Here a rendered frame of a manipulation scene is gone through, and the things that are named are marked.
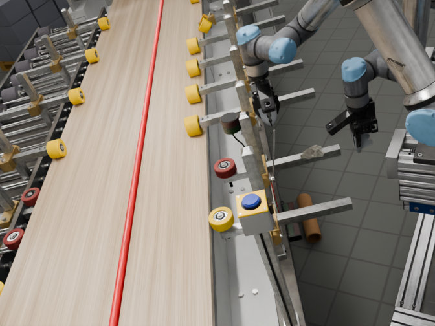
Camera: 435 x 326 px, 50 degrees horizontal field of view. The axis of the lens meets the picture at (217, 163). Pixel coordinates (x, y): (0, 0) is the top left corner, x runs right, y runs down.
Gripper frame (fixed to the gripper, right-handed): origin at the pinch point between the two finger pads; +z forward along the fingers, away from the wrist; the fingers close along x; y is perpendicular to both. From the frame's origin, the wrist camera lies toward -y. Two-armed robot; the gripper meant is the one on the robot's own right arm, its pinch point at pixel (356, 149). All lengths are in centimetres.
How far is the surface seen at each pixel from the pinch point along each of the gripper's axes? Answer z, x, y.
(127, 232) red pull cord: -82, -99, -42
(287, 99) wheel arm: -12.9, 23.5, -19.3
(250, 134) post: -22.2, -5.7, -34.5
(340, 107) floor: 83, 145, 21
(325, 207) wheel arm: -1.6, -25.9, -16.9
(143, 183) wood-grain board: -7, 2, -79
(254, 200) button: -41, -56, -34
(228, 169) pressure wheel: -8.0, -3.4, -45.7
